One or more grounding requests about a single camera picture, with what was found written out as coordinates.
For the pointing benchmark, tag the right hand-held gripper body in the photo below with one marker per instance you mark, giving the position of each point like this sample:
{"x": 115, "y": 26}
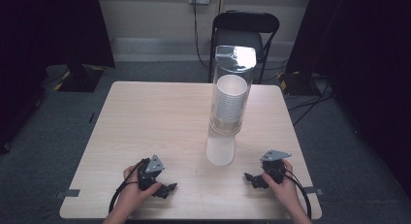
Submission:
{"x": 274, "y": 167}

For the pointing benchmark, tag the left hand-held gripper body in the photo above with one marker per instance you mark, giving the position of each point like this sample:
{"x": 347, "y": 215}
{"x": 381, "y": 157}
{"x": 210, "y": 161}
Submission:
{"x": 149, "y": 174}

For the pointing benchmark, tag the person's left hand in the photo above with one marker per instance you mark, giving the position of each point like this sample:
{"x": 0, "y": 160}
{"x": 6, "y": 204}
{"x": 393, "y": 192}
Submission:
{"x": 135, "y": 193}

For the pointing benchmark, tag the person's right hand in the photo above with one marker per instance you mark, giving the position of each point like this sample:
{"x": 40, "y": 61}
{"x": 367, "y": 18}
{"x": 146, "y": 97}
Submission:
{"x": 284, "y": 190}

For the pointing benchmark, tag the white paper cup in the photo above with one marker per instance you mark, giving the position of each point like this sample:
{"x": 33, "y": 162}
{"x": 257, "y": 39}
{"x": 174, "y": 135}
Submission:
{"x": 220, "y": 149}

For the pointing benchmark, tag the grey tape strip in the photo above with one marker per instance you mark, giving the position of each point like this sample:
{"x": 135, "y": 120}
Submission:
{"x": 68, "y": 193}
{"x": 315, "y": 190}

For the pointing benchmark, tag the stack of white paper cups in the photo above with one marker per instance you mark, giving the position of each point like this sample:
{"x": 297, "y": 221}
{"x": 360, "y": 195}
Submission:
{"x": 230, "y": 99}

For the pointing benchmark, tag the black stand base yellow tape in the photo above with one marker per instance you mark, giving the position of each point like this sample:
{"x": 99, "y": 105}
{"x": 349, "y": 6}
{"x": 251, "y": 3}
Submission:
{"x": 80, "y": 78}
{"x": 295, "y": 83}

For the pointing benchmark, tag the clear tube cup dispenser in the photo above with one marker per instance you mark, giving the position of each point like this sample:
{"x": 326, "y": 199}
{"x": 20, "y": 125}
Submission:
{"x": 231, "y": 88}

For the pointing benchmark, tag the black curtain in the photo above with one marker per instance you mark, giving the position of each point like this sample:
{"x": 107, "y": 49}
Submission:
{"x": 365, "y": 72}
{"x": 38, "y": 49}

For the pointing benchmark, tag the black folding chair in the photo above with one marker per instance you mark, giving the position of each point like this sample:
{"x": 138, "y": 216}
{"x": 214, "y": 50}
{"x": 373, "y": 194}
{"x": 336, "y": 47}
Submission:
{"x": 242, "y": 33}

